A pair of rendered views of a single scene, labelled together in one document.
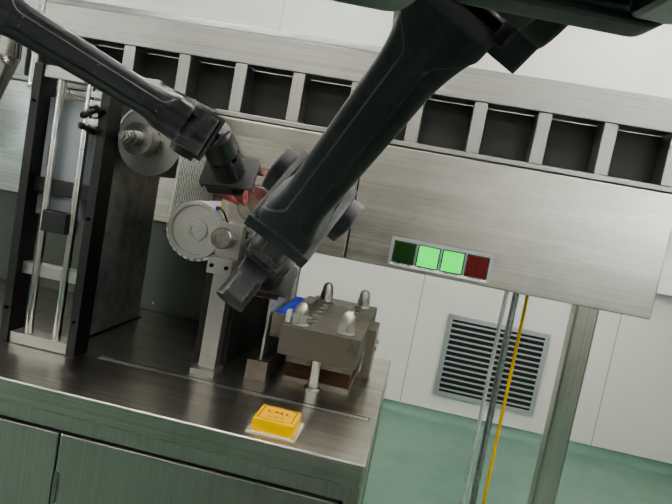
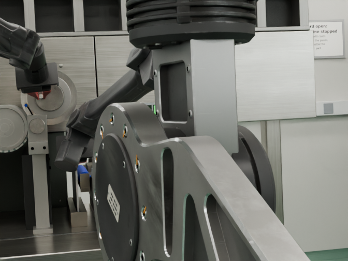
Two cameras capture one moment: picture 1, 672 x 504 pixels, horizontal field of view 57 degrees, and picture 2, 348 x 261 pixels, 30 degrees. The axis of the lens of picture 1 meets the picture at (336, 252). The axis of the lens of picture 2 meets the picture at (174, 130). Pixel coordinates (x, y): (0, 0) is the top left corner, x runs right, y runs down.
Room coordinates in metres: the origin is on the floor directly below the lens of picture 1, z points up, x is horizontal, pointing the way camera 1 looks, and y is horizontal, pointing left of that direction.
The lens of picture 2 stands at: (-0.48, 0.43, 1.24)
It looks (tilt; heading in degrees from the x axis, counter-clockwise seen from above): 3 degrees down; 341
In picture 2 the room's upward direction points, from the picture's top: 3 degrees counter-clockwise
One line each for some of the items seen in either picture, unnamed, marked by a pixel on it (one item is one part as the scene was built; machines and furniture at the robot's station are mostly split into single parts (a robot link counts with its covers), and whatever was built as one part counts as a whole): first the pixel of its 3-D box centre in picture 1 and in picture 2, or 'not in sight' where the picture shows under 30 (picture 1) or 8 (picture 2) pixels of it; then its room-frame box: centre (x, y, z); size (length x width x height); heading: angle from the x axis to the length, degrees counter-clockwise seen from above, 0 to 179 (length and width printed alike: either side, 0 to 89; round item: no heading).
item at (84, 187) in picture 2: (290, 315); (83, 177); (1.37, 0.07, 1.01); 0.23 x 0.03 x 0.05; 172
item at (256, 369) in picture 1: (273, 353); (76, 211); (1.37, 0.10, 0.92); 0.28 x 0.04 x 0.04; 172
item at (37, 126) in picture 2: (222, 238); (37, 126); (1.18, 0.22, 1.18); 0.04 x 0.02 x 0.04; 82
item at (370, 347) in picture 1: (371, 349); not in sight; (1.40, -0.12, 0.97); 0.10 x 0.03 x 0.11; 172
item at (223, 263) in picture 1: (218, 299); (40, 173); (1.22, 0.21, 1.05); 0.06 x 0.05 x 0.31; 172
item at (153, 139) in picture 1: (142, 140); not in sight; (1.27, 0.42, 1.34); 0.06 x 0.06 x 0.06; 82
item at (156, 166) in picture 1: (173, 147); not in sight; (1.42, 0.40, 1.34); 0.25 x 0.14 x 0.14; 172
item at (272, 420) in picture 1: (276, 421); not in sight; (1.00, 0.05, 0.91); 0.07 x 0.07 x 0.02; 82
